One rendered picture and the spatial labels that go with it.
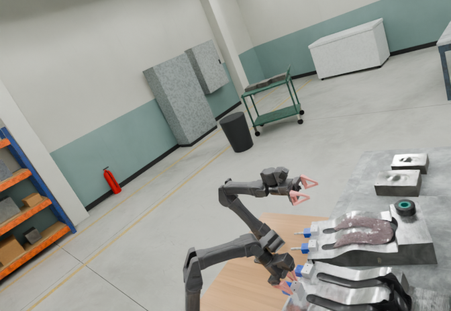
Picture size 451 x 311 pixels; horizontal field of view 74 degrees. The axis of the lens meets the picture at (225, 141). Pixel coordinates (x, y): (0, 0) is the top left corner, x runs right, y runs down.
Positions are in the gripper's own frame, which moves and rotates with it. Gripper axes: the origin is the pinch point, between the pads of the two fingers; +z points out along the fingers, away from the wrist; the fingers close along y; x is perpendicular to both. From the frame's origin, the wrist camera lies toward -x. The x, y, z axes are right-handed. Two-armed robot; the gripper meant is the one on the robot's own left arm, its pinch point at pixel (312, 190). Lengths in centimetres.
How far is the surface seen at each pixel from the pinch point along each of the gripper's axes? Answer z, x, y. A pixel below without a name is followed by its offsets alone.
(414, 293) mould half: 33.1, 33.1, -13.1
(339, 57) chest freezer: -187, 78, 624
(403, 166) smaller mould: 19, 34, 71
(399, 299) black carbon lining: 29.5, 31.5, -18.3
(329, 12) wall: -214, -20, 712
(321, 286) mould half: 2.8, 31.0, -21.1
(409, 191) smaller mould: 24, 36, 50
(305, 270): -4.6, 28.1, -17.6
